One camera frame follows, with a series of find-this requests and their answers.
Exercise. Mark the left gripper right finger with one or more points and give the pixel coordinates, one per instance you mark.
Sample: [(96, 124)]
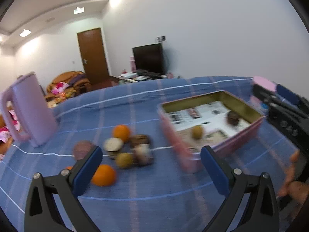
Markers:
[(261, 212)]

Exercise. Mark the black television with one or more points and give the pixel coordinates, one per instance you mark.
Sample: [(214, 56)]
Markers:
[(149, 58)]

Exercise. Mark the brown wooden door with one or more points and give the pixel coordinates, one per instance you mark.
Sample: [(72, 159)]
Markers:
[(93, 55)]

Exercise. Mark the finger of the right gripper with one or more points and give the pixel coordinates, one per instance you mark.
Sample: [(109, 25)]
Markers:
[(290, 96), (263, 94)]

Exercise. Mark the sugarcane piece pale end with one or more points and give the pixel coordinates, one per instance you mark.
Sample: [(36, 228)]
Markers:
[(113, 147)]

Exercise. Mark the small dark passion fruit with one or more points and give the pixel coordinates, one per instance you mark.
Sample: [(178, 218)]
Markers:
[(233, 118)]

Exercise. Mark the dark wrinkled fruit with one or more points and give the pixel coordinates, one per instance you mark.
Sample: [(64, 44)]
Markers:
[(143, 154)]

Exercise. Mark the small brown kiwi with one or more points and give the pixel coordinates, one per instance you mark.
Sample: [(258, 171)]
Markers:
[(197, 132), (124, 160)]

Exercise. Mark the pink electric kettle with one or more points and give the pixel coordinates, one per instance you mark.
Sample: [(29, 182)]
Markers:
[(36, 119)]

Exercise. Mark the dark sugarcane piece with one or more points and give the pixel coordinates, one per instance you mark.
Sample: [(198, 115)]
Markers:
[(139, 139)]

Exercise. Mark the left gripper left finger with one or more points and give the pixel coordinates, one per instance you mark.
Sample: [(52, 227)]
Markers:
[(41, 212)]

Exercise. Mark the large purple passion fruit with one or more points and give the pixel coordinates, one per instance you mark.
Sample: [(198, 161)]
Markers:
[(81, 149)]

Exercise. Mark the blue plaid tablecloth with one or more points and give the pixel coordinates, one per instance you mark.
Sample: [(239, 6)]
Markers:
[(158, 197)]

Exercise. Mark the white tv stand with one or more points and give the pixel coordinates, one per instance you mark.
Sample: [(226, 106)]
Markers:
[(131, 77)]

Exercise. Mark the person's right hand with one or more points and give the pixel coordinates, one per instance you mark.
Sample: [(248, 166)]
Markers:
[(295, 189)]

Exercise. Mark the pink cartoon cup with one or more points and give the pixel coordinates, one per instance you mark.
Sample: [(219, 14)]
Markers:
[(267, 84)]

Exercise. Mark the pink rectangular tin box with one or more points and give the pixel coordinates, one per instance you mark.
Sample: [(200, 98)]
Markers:
[(191, 162)]

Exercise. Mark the printed paper in tin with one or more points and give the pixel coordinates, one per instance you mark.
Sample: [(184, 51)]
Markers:
[(212, 117)]

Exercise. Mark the orange leather sofa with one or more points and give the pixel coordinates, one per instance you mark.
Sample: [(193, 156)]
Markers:
[(76, 79)]

